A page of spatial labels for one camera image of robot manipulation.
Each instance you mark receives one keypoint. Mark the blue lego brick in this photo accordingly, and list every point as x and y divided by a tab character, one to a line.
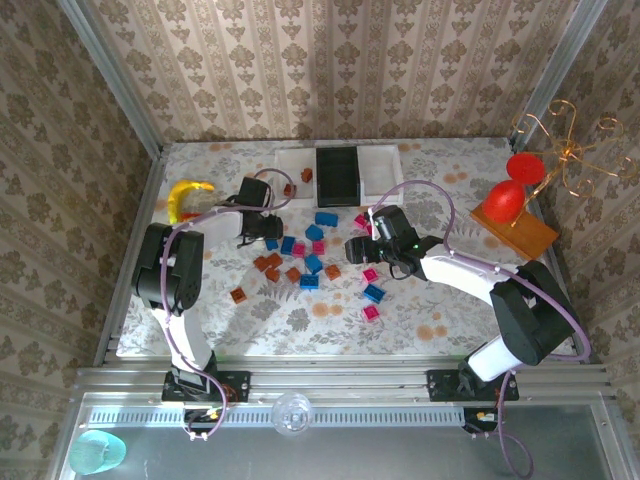
326	218
288	245
313	263
374	293
309	281
313	231
271	245

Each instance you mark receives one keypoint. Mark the pink lego brick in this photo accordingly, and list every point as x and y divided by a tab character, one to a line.
318	247
370	275
298	249
371	313
361	220

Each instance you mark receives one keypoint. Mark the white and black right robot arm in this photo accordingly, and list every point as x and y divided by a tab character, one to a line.
465	275

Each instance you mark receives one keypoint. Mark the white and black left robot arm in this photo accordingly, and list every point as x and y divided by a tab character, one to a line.
190	340

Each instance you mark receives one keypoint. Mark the orange lego brick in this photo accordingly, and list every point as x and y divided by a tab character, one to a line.
293	274
289	190
306	174
261	263
274	259
272	274
333	271
239	295

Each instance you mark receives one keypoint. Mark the white rectangular container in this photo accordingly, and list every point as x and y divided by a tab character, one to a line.
295	165
382	170

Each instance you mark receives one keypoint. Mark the red and yellow toy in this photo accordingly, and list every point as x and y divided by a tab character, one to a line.
186	216

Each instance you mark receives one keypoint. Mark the black rectangular container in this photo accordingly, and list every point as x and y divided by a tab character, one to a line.
337	170

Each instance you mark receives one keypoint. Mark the yellow toy banana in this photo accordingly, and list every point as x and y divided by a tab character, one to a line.
175	197

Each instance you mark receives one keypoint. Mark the brown wooden base block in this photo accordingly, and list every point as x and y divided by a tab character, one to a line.
530	235

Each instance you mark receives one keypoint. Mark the clear drinking glass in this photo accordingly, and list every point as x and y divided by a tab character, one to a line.
293	414

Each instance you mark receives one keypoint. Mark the grey metal shelf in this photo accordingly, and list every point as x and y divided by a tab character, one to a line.
350	455

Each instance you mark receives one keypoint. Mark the teal plastic cup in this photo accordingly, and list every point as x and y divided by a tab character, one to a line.
95	452

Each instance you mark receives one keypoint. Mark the aluminium frame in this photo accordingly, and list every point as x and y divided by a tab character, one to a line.
340	380

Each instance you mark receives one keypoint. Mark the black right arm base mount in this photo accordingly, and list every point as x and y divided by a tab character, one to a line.
440	387

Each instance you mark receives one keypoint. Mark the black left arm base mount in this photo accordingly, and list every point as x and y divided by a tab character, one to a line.
235	387

